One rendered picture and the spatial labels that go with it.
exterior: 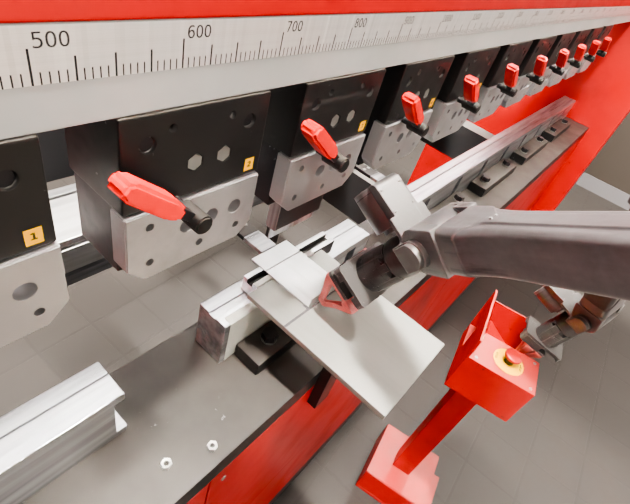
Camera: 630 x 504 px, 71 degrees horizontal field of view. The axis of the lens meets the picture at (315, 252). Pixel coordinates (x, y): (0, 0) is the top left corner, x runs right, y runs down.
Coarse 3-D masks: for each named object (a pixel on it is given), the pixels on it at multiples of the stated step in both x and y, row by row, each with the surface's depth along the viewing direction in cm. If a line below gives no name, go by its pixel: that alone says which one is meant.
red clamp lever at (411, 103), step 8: (408, 96) 56; (416, 96) 56; (408, 104) 57; (416, 104) 56; (408, 112) 59; (416, 112) 58; (408, 120) 64; (416, 120) 60; (408, 128) 64; (416, 128) 63; (424, 128) 63
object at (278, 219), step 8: (312, 200) 66; (320, 200) 68; (272, 208) 61; (280, 208) 60; (296, 208) 64; (304, 208) 66; (312, 208) 68; (272, 216) 62; (280, 216) 62; (288, 216) 63; (296, 216) 65; (304, 216) 69; (272, 224) 63; (280, 224) 63; (288, 224) 67; (272, 232) 64; (280, 232) 66
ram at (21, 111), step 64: (0, 0) 21; (64, 0) 23; (128, 0) 26; (192, 0) 29; (256, 0) 33; (320, 0) 38; (384, 0) 45; (448, 0) 55; (512, 0) 71; (576, 0) 101; (256, 64) 37; (320, 64) 43; (384, 64) 52; (0, 128) 25
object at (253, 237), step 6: (246, 228) 77; (252, 228) 77; (240, 234) 75; (246, 234) 76; (252, 234) 76; (258, 234) 77; (246, 240) 75; (252, 240) 75; (258, 240) 75; (264, 240) 76; (270, 240) 76; (252, 246) 75; (258, 246) 74; (264, 246) 75; (270, 246) 75; (258, 252) 74
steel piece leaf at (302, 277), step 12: (300, 252) 76; (288, 264) 73; (300, 264) 74; (312, 264) 75; (276, 276) 70; (288, 276) 71; (300, 276) 72; (312, 276) 73; (324, 276) 73; (288, 288) 69; (300, 288) 70; (312, 288) 71; (300, 300) 68; (312, 300) 66
